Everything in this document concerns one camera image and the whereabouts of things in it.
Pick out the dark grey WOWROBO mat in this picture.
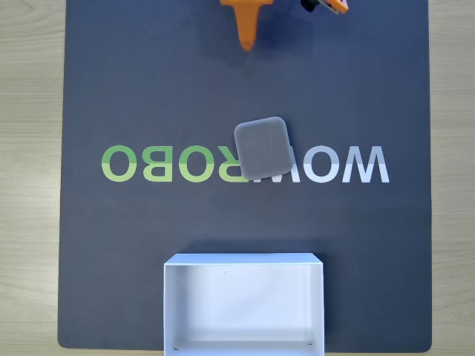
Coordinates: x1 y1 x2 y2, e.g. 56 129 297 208
57 0 433 352

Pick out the grey square USB hub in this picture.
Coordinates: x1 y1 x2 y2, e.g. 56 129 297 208
233 116 293 182

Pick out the white cardboard box bin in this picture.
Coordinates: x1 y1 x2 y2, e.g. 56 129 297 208
163 252 326 356

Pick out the orange camera mount box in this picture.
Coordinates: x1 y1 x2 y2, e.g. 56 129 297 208
300 0 350 16

